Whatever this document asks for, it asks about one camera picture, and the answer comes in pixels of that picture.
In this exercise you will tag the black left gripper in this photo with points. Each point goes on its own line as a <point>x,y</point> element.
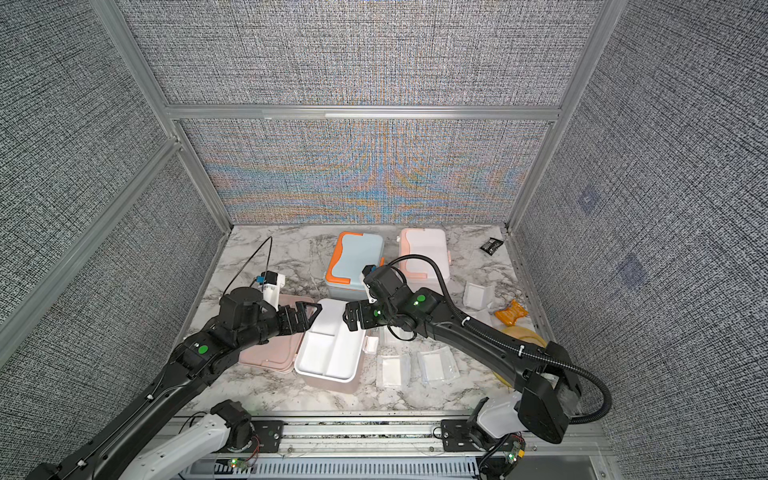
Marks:
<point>290,326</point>

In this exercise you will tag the white pink medicine chest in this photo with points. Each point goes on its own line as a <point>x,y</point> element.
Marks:
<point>428,242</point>

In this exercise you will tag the orange plastic toy piece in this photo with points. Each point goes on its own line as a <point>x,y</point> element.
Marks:
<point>511,314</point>

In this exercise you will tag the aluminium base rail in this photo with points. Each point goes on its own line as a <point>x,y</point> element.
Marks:
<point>365,445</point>

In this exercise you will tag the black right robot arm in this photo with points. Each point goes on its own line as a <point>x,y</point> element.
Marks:
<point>554,392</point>

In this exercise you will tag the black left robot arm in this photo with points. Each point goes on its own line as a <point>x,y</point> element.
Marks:
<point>245,319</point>

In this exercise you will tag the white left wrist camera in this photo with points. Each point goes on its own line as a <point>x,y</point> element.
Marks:
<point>271,284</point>

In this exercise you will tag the blue orange medicine box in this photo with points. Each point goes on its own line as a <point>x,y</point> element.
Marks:
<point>351,254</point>

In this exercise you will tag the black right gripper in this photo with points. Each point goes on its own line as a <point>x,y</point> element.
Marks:
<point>365,309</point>

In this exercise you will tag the black foil sachet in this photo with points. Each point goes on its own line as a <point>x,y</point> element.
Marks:
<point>491,246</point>

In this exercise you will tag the pink white medicine box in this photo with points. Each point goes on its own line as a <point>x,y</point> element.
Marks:
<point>328,356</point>

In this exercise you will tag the clear plastic gauze box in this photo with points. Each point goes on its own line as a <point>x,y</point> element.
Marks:
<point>477,297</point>

